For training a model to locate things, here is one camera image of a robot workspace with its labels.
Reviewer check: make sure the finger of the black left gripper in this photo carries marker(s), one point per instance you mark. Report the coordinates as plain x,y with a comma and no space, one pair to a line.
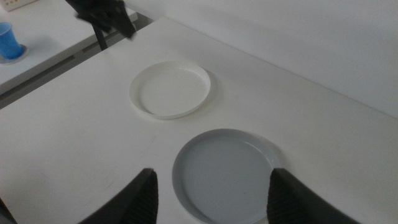
124,26
100,37

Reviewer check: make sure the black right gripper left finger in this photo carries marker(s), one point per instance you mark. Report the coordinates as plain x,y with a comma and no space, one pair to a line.
136,202

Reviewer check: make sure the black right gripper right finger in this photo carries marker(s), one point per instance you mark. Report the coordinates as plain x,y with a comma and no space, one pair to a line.
292,202

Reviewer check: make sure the grey shallow bowl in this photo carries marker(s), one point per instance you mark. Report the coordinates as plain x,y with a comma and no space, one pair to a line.
224,174

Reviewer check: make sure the white shallow bowl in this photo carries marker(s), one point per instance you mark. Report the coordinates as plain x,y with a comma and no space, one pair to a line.
174,91

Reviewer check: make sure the white side table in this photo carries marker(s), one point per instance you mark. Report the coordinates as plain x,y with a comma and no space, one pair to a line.
53,34

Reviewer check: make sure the grey round coaster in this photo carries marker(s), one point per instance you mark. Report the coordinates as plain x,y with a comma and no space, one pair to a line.
24,52

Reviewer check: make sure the white perforated box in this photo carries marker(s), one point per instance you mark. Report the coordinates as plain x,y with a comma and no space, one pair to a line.
15,3

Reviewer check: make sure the blue plastic cup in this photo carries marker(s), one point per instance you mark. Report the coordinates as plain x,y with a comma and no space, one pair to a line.
7,42

